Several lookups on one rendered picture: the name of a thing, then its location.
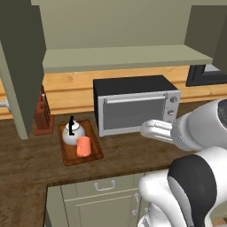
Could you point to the olive wall cabinet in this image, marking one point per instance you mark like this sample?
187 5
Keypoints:
118 57

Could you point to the silver microwave knob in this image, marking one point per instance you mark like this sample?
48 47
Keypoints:
171 112
173 99

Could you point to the grey glass microwave door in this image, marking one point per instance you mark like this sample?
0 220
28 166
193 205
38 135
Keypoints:
133 115

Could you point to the brown wooden knife block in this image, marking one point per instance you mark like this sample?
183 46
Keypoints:
43 118

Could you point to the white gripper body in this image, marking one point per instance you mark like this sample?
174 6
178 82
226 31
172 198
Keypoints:
156 130

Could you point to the orange mug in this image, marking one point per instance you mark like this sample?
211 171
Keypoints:
83 147

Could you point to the olive cabinet door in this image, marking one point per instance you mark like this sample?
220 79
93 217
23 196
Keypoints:
20 59
204 32

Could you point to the olive cupboard door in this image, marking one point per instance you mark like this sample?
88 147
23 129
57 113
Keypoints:
100 211

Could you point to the silver black microwave oven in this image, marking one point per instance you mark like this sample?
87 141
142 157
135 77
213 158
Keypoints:
133 85

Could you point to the olive drawer front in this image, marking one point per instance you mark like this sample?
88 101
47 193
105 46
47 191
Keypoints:
79 187

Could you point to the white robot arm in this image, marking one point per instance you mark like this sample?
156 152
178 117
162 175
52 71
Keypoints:
195 189

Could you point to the brown wooden tray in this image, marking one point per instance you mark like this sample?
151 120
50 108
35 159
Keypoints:
71 153

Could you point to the black framed window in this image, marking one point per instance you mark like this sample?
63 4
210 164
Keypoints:
196 75

